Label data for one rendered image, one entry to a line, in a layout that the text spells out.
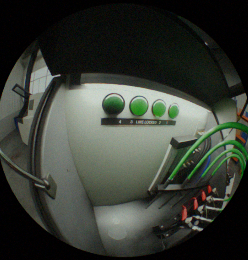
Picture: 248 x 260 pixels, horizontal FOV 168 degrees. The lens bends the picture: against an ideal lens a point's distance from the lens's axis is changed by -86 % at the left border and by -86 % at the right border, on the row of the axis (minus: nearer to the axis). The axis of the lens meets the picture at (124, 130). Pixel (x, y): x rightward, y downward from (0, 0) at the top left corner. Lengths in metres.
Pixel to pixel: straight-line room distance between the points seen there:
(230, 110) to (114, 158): 0.61
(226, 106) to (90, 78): 0.61
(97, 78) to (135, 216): 0.63
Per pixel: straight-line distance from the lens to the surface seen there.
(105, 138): 0.23
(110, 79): 0.17
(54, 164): 0.16
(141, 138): 0.26
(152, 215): 0.63
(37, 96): 2.70
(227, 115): 0.59
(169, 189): 0.41
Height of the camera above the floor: 1.40
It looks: 22 degrees down
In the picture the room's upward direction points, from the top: 6 degrees clockwise
